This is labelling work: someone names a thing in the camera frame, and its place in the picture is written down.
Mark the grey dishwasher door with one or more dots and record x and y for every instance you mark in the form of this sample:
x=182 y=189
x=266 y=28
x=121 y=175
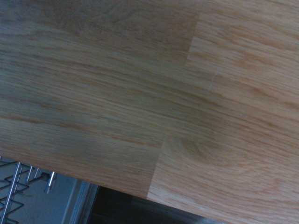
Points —
x=63 y=200

